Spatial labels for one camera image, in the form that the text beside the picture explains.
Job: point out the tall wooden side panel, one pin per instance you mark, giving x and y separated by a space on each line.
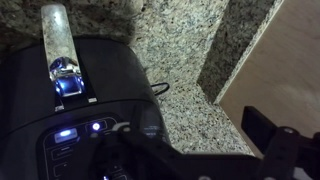
283 76

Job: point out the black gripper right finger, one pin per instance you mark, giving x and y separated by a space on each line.
290 150

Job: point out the black air fryer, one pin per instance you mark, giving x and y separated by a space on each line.
110 76

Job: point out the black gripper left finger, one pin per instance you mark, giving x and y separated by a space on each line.
133 156

